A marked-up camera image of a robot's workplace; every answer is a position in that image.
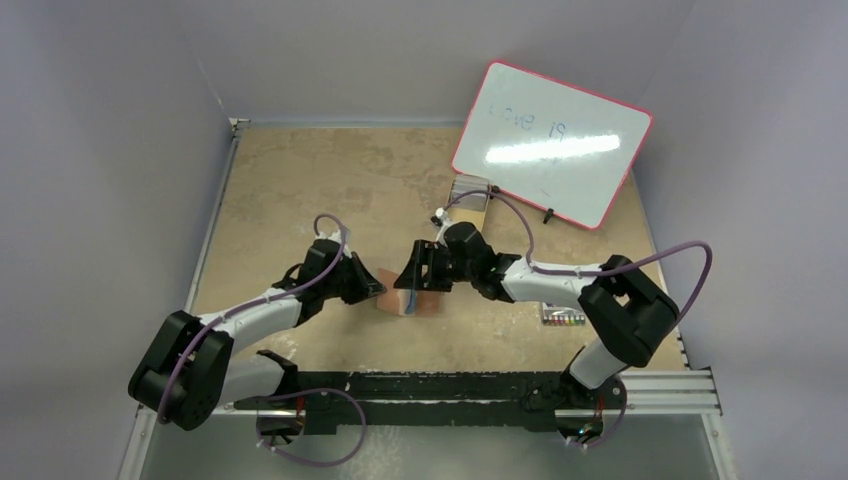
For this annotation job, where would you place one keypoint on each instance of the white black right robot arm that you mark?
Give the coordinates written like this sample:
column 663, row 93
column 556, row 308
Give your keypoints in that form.
column 631, row 315

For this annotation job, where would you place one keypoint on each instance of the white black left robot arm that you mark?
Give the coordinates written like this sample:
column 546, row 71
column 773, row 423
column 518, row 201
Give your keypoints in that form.
column 184, row 371

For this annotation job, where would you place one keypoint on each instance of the marker pen pack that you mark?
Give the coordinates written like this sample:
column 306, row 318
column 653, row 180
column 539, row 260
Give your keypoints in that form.
column 554, row 315

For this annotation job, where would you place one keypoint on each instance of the aluminium table frame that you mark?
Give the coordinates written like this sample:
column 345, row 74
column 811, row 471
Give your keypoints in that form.
column 409, row 159

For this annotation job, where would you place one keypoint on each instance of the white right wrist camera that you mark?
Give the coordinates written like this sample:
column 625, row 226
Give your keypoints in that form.
column 441, row 218

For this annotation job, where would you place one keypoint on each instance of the pink framed whiteboard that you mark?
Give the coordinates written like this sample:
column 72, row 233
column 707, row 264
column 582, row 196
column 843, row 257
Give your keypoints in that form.
column 561, row 148

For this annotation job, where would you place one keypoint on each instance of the pink leather card holder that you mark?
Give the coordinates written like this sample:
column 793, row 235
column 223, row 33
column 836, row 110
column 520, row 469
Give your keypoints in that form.
column 402, row 302

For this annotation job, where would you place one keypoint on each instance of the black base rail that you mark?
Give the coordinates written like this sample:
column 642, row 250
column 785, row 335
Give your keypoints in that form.
column 536, row 401

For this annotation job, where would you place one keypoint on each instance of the beige oval tray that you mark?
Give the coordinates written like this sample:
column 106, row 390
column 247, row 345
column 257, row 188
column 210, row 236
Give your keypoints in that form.
column 458, row 215

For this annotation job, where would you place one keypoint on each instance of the stack of credit cards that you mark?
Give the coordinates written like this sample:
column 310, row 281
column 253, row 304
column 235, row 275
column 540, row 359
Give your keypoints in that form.
column 469, row 192

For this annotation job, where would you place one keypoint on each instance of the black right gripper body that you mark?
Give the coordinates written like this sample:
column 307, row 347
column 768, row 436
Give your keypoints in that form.
column 426, row 264

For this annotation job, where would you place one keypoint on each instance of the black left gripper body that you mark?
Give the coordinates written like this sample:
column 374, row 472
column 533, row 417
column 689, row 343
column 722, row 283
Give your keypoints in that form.
column 339, row 285

